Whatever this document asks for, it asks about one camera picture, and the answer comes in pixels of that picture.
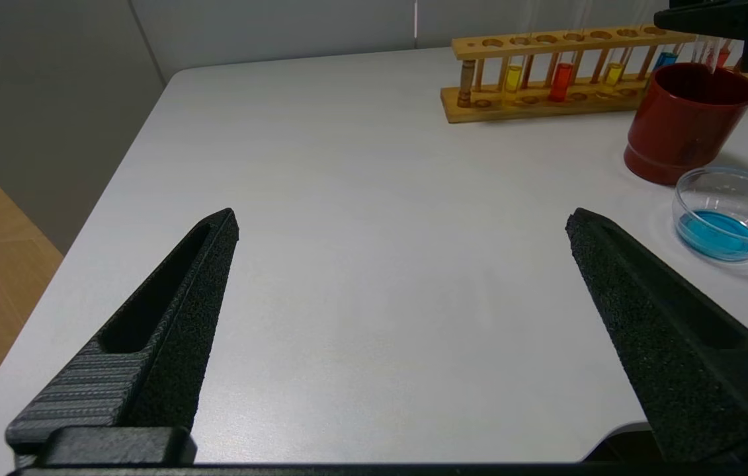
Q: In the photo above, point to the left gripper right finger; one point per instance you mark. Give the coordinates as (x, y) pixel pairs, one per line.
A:
(684, 357)

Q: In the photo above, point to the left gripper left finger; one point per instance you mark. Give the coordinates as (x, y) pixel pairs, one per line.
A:
(175, 344)

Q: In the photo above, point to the test tube red liquid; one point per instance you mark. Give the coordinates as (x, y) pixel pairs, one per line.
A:
(723, 58)
(561, 82)

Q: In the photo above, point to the test tube yellow liquid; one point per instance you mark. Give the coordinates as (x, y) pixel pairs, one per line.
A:
(513, 78)
(613, 74)

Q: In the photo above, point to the wooden test tube rack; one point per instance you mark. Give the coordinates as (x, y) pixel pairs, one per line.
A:
(532, 47)

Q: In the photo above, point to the red plastic cup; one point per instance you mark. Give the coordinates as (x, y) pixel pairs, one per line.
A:
(678, 132)

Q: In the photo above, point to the clear glass dish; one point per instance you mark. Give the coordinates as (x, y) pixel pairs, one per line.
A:
(717, 235)

